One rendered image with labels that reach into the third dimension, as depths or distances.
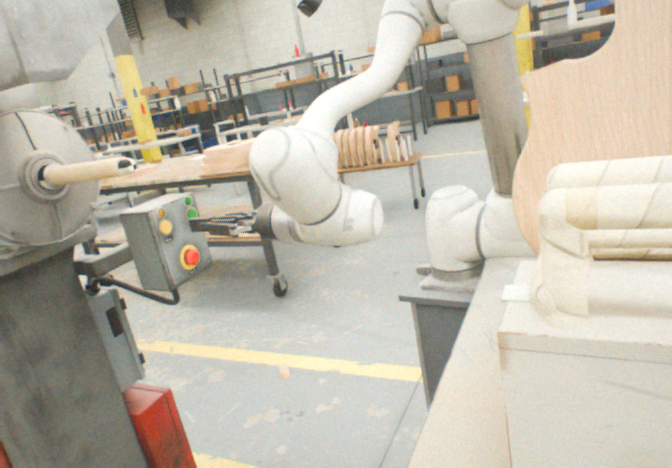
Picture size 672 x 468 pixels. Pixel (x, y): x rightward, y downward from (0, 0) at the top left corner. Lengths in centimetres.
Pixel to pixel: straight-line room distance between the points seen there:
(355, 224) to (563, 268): 50
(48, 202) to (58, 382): 43
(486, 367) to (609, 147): 33
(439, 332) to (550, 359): 102
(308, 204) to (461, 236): 64
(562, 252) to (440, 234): 97
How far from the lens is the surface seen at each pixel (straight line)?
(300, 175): 73
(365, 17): 1243
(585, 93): 73
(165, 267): 119
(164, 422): 146
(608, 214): 38
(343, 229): 85
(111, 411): 136
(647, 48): 72
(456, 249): 134
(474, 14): 109
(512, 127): 117
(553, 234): 39
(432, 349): 148
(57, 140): 106
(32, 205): 102
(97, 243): 444
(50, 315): 123
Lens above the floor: 132
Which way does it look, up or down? 16 degrees down
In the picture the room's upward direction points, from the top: 11 degrees counter-clockwise
